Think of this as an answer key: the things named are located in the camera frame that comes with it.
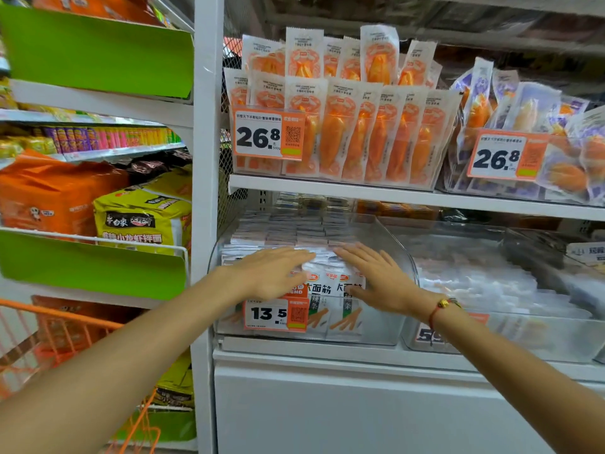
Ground person's right hand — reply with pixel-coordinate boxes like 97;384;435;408
333;243;441;320

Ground person's left hand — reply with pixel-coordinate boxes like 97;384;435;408
222;247;316;306

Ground person's right forearm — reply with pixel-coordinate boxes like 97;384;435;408
428;301;605;454

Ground person's left forearm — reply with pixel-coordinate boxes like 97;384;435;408
0;270;233;454

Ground rows of white snack packets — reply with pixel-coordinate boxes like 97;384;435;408
220;194;370;343

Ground clear plastic bin curved side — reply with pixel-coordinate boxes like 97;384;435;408
208;212;420;347

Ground small orange white price tag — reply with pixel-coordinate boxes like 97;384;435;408
242;295;311;333

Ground white shelf board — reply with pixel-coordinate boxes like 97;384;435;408
229;173;605;222

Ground pile of clear wrapped packets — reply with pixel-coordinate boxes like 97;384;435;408
411;238;597;327

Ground row of orange sweet-potato packets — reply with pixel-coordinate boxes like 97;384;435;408
223;24;464;189

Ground yellow noodle multipack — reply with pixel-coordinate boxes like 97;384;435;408
93;185;193;255

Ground yellow green snack bag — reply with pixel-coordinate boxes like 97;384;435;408
152;349;195;408

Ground dark snack bags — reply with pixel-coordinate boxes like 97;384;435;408
110;149;193;186

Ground green shelf front panel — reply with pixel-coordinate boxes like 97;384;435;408
0;2;195;100
0;229;190;301

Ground white shelf label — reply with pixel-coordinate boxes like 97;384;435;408
566;241;605;266

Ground row of colourful small packets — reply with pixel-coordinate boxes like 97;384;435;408
0;126;183;160

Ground orange noodle multipack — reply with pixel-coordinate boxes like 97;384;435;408
0;150;129;237

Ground pile of purple snack packets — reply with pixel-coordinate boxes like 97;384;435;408
444;56;605;207

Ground red string bracelet gold bead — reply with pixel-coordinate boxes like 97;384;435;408
428;298;462;328

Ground wire mesh side panel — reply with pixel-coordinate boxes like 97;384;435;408
217;37;250;234

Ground white shelf upright post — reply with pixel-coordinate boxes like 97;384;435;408
191;0;226;454

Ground orange wire shopping basket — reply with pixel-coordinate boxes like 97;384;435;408
0;298;161;454

